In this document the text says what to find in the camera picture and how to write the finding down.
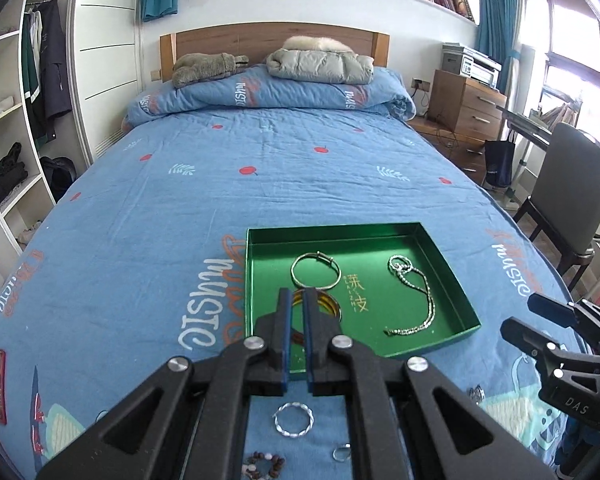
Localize wooden headboard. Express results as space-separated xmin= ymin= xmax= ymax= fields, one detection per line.
xmin=159 ymin=27 xmax=391 ymax=84

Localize twisted silver bracelet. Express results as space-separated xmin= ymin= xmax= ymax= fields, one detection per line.
xmin=273 ymin=402 xmax=315 ymax=437

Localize green hanging garment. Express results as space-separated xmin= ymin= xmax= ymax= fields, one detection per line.
xmin=20 ymin=10 xmax=49 ymax=142

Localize grey printer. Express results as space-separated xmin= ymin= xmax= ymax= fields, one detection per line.
xmin=440 ymin=43 xmax=504 ymax=86

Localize amber bangle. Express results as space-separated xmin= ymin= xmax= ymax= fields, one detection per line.
xmin=291 ymin=295 xmax=342 ymax=348

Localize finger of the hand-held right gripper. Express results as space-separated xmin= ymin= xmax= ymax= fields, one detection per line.
xmin=527 ymin=292 xmax=600 ymax=357
xmin=500 ymin=317 xmax=600 ymax=378

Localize wooden nightstand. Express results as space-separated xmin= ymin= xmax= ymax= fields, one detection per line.
xmin=426 ymin=68 xmax=509 ymax=145

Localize dark hanging jacket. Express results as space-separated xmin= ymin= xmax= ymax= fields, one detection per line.
xmin=37 ymin=0 xmax=74 ymax=122

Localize silver chain necklace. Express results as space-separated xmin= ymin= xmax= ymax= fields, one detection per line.
xmin=384 ymin=254 xmax=438 ymax=337

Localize grey plush toy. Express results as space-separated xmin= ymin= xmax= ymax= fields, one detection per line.
xmin=172 ymin=52 xmax=251 ymax=90

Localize black backpack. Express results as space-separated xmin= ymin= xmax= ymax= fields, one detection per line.
xmin=39 ymin=155 xmax=77 ymax=204

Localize silver bangle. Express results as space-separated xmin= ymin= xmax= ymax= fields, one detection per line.
xmin=290 ymin=252 xmax=342 ymax=291

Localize blue curtain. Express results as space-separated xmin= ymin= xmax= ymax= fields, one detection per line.
xmin=474 ymin=0 xmax=532 ymax=70

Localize brown bead bracelet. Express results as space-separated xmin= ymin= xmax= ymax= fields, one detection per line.
xmin=241 ymin=451 xmax=286 ymax=480

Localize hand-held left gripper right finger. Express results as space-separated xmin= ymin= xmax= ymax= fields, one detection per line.
xmin=302 ymin=287 xmax=557 ymax=480

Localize black tote bag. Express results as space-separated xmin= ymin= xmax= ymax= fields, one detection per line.
xmin=483 ymin=139 xmax=517 ymax=190

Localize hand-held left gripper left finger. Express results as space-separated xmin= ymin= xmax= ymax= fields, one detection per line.
xmin=36 ymin=287 xmax=293 ymax=480

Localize grey chair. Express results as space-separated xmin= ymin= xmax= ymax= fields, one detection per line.
xmin=512 ymin=122 xmax=600 ymax=278

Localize black folded clothes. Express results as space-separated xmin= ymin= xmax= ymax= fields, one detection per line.
xmin=0 ymin=142 xmax=30 ymax=207

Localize blue printed bedsheet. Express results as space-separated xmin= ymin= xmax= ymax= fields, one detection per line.
xmin=0 ymin=105 xmax=587 ymax=480

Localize folded blue duvet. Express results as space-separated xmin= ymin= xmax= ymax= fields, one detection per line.
xmin=122 ymin=64 xmax=417 ymax=134

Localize beige down jacket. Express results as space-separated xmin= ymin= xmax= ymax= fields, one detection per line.
xmin=265 ymin=47 xmax=375 ymax=85

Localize cream fur cushion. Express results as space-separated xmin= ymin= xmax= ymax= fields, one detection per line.
xmin=281 ymin=35 xmax=356 ymax=55

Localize white wardrobe shelving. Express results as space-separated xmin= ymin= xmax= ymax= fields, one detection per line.
xmin=0 ymin=0 xmax=103 ymax=313

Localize green tray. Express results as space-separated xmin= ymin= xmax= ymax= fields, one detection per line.
xmin=244 ymin=221 xmax=482 ymax=374

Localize electronic keyboard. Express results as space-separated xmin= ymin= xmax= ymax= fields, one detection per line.
xmin=496 ymin=105 xmax=555 ymax=142

